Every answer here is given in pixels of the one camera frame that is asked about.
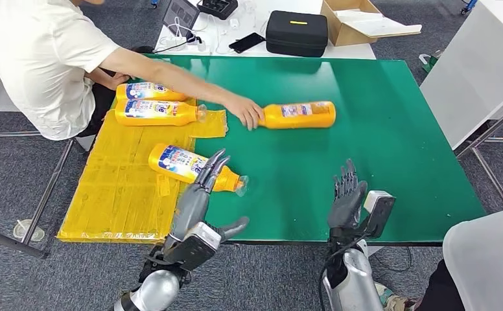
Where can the yellow taped cardboard mat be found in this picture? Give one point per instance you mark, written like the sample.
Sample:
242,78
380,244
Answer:
114,193

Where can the black zip case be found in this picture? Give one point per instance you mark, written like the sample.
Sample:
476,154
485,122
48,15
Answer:
296,34

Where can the black smartphone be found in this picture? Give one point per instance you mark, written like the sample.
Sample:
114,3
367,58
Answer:
246,43

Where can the orange detergent bottle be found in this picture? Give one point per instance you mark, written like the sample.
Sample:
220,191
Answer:
174,163
298,116
148,115
148,91

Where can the person's left forearm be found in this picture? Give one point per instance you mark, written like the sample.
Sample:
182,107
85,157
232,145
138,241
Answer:
195,88

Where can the open cardboard box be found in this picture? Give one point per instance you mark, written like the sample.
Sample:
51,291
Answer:
354,39

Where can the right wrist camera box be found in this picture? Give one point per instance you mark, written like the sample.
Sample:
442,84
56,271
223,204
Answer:
380,210

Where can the white flat sheet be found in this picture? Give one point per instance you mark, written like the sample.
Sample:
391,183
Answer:
376,25

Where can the person's left hand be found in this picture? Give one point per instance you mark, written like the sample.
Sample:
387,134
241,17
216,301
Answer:
246,112

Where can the person's right hand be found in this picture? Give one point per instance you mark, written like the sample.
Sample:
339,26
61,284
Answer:
117,80

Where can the green and white object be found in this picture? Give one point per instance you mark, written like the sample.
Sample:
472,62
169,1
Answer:
431,62

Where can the pale sneaker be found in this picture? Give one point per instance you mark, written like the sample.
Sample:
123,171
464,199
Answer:
395,300

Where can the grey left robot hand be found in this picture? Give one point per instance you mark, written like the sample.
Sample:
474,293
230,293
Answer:
189,210

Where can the clear plastic cup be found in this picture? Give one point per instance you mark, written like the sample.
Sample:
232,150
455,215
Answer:
28,232

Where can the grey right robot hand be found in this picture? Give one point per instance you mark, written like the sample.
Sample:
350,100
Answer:
346,210

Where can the white bench with metal frame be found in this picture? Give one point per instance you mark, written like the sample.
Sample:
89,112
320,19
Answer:
86,144

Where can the white table with metal legs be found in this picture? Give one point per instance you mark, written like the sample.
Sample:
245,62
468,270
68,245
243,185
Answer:
470,64

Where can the blue caster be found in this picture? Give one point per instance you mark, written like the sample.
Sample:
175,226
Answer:
469,6
154,3

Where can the person's right forearm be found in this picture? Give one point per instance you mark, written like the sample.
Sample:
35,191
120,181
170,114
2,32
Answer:
99,78

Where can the white adapter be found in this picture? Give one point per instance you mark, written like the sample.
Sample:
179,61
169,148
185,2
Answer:
234,23

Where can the white desk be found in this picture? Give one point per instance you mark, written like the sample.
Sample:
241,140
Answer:
251,15

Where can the black tray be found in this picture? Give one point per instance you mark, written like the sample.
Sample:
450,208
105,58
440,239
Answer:
217,7

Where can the dark tablet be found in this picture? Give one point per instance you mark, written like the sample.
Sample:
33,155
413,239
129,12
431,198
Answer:
182,13

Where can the black plug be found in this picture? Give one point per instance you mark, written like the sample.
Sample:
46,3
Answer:
193,38

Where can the person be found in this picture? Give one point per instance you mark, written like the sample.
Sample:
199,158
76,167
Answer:
41,64
487,266

